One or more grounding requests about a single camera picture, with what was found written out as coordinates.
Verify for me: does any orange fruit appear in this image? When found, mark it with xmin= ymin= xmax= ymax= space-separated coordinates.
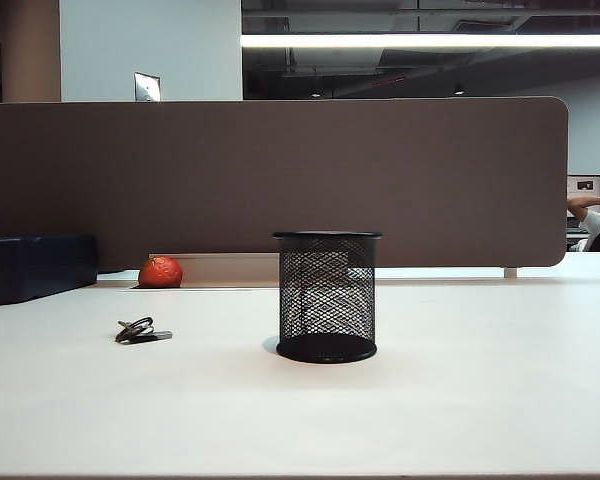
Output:
xmin=138 ymin=255 xmax=184 ymax=289

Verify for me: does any brown desk partition panel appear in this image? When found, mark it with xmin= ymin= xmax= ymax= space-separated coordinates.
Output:
xmin=0 ymin=95 xmax=570 ymax=274

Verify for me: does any dark blue box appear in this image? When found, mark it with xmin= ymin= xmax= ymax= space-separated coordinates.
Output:
xmin=0 ymin=233 xmax=99 ymax=308

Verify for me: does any silver metal wall plate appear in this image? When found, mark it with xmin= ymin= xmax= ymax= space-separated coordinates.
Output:
xmin=133 ymin=71 xmax=162 ymax=103

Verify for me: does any long white ceiling light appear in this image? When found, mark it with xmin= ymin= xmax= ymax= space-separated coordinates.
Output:
xmin=239 ymin=33 xmax=600 ymax=49

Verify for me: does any bunch of metal keys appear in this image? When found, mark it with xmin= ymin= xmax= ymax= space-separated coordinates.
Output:
xmin=115 ymin=316 xmax=174 ymax=346

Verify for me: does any white computer monitor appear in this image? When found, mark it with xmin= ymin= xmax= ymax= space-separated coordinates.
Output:
xmin=567 ymin=174 xmax=600 ymax=221

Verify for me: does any person in white shirt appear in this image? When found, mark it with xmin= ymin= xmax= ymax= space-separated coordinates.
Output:
xmin=567 ymin=192 xmax=600 ymax=252

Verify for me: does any black mesh wire basket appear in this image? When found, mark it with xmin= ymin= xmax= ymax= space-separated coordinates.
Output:
xmin=271 ymin=230 xmax=384 ymax=364

